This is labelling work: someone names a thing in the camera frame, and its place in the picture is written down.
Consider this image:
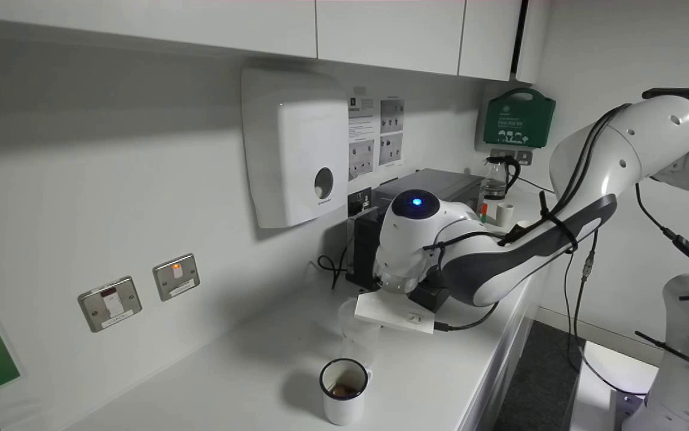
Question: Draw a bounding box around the white robot base platform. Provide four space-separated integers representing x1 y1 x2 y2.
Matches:
569 341 657 431

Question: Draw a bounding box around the white paper towel dispenser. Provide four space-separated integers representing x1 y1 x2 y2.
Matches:
240 68 352 235

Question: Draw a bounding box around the white bowl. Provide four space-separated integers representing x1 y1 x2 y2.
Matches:
496 202 516 231

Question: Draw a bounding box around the black microwave cable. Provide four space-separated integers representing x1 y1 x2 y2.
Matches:
484 154 524 202

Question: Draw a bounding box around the wall socket with plugs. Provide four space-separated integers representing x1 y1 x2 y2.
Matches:
488 147 536 167

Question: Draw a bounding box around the black coffee maker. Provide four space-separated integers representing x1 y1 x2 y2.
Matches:
344 202 460 317

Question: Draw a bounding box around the green first aid box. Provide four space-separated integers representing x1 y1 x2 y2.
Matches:
477 87 558 152

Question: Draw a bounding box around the white base cabinet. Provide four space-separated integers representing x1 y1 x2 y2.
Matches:
456 278 555 431

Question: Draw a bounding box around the paper sheet with text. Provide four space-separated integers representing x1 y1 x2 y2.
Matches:
346 93 380 142

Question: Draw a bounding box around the black wall socket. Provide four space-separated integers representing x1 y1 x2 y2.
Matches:
344 187 376 221

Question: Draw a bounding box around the white mug with dark rim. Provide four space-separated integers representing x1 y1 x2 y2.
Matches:
315 354 374 426

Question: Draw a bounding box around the thin gray cable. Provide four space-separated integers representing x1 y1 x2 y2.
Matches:
559 231 642 402

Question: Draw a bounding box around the white wall cabinet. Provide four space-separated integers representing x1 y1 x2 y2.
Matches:
0 0 555 87

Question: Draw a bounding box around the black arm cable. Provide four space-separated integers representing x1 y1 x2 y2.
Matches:
426 100 689 336

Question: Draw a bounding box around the black coffee maker cable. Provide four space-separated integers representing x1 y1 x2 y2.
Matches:
315 251 352 293

